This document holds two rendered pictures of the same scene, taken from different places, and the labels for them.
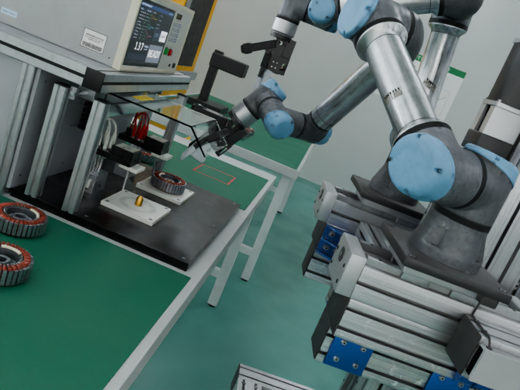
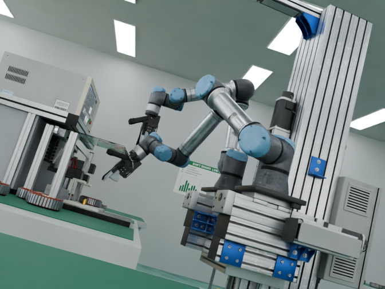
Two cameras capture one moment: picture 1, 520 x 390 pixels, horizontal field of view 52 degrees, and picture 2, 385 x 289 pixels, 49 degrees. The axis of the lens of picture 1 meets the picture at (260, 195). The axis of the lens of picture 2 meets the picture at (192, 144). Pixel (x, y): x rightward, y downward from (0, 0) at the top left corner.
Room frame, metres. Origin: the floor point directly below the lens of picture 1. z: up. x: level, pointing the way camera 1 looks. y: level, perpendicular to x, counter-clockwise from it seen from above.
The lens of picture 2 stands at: (-0.54, 0.21, 0.82)
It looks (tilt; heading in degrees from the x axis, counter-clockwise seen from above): 11 degrees up; 351
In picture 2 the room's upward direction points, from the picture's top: 16 degrees clockwise
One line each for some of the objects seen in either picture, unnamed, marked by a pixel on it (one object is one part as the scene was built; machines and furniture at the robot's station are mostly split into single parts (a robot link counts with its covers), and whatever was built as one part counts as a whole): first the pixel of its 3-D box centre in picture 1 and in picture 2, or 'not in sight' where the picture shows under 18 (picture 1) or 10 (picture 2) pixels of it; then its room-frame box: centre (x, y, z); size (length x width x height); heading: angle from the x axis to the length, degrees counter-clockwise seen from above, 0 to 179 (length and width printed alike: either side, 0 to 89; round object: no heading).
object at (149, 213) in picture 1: (137, 206); (83, 205); (1.38, 0.30, 0.78); 0.15 x 0.15 x 0.01; 86
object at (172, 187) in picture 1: (168, 182); (90, 201); (1.62, 0.28, 0.80); 0.11 x 0.11 x 0.04
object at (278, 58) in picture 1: (277, 54); (149, 124); (1.74, 0.11, 1.29); 0.09 x 0.08 x 0.12; 94
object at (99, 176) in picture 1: (92, 179); (52, 191); (1.39, 0.45, 0.80); 0.08 x 0.05 x 0.06; 176
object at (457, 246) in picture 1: (453, 234); (272, 181); (1.08, -0.40, 1.09); 0.15 x 0.15 x 0.10
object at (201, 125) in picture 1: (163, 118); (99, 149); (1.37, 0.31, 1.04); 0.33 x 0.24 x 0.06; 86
